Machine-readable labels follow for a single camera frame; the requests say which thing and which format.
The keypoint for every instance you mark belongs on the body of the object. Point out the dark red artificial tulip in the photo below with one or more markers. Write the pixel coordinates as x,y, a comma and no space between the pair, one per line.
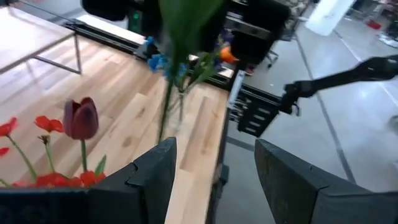
81,118

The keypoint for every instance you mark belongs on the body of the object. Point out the small black clamp bracket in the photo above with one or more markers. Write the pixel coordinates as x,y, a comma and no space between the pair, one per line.
223,174

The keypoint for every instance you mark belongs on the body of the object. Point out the silver metal bracket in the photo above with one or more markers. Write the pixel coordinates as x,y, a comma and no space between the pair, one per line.
236,88

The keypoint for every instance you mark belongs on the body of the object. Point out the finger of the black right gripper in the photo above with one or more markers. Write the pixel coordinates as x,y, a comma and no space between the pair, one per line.
255,51

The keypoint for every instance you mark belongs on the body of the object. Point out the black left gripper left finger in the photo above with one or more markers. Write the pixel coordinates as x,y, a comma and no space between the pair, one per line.
93,207

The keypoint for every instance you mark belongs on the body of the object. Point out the black aluminium rig frame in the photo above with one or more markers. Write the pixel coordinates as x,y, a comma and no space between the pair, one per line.
102,35

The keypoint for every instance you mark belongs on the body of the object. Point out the blue artificial flower bunch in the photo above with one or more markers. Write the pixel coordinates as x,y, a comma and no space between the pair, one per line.
158,62

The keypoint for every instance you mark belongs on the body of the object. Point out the white floor sheet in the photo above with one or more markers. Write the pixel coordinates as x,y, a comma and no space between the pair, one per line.
329,15

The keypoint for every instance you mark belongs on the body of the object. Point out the wooden shelf with black frame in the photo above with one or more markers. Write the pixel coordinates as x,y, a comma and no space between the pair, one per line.
28,34

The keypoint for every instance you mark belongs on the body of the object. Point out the black control box with slots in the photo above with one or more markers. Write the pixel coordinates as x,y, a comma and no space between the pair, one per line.
258,115

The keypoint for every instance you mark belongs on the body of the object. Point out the clear glass vase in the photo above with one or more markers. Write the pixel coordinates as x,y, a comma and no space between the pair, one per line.
180,109

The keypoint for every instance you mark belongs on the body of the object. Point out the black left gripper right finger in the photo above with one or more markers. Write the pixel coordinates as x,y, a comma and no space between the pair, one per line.
311,202

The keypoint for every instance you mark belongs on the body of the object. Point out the red storage crate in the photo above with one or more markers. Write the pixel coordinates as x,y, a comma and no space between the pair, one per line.
373,25

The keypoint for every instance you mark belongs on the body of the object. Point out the orange artificial tulip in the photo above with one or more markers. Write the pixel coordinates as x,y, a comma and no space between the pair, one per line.
227,55

